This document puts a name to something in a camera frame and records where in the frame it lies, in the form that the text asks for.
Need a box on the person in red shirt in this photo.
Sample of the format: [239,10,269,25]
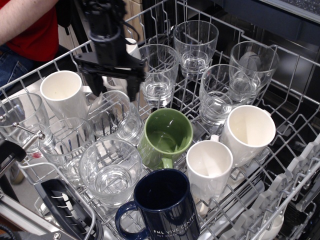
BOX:
[0,0,59,86]

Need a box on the clear glass front centre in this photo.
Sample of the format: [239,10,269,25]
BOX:
[79,137,143,208]

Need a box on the small white mug front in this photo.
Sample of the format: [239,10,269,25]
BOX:
[186,134,234,216]

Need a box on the black slotted plastic handle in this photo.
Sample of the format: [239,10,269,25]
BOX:
[34,178,104,240]

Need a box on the clear glass far right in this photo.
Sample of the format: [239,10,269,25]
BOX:
[229,41,280,104]

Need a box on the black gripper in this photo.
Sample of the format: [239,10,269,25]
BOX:
[75,34,145,102]

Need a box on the clear glass far left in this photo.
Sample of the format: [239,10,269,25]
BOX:
[0,93,50,146]

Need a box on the clear glass front left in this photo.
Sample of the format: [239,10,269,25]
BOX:
[38,117,95,187]

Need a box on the green ceramic mug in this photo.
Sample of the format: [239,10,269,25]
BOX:
[137,108,194,170]

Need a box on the large white mug right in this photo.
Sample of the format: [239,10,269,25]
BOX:
[219,105,276,167]

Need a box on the tall white mug back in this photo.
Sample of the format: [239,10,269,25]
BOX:
[102,38,141,94]

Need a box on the clear glass back top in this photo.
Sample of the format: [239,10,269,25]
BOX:
[173,20,219,81]

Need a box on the grey plastic tine holder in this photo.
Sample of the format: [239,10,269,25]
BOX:
[220,137,320,240]

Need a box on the clear glass right middle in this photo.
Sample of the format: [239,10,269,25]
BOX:
[199,64,252,125]

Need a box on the clear glass back centre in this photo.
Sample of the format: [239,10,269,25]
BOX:
[133,44,179,108]

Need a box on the white mug left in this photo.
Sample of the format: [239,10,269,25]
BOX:
[40,70,92,120]

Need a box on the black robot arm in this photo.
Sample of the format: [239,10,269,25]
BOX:
[74,0,145,102]

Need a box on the dark blue printed mug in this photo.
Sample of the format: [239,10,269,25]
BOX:
[115,168,201,240]

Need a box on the black clamp with metal screw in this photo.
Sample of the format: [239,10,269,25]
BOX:
[0,115,46,203]

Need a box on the grey wire dishwasher rack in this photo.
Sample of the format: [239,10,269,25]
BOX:
[9,0,320,240]

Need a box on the clear glass centre left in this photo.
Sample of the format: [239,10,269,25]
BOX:
[87,90,144,146]

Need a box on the clear glass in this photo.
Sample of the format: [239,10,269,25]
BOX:
[173,20,219,81]
[133,44,179,108]
[38,117,95,187]
[199,64,252,125]
[229,41,280,104]
[87,90,144,146]
[79,137,143,208]
[0,93,50,146]

